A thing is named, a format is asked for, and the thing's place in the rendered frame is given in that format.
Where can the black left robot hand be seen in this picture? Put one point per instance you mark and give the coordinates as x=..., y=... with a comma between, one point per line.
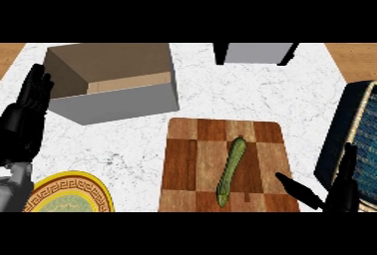
x=24, y=113

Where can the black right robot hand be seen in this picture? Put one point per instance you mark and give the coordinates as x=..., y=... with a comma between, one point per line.
x=338, y=192

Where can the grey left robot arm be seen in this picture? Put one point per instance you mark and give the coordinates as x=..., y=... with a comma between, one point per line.
x=13, y=189

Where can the long green squash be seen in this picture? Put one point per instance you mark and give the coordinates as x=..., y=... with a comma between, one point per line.
x=231, y=169

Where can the checkered wooden cutting board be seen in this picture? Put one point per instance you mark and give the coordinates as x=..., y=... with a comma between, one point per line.
x=226, y=166

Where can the open brown grey box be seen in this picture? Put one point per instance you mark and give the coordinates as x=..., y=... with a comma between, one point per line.
x=111, y=83

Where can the yellow patterned plate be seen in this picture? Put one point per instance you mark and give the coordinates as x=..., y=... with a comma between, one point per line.
x=68, y=194

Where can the grey appliance with black legs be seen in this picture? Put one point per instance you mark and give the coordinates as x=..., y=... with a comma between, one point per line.
x=256, y=53

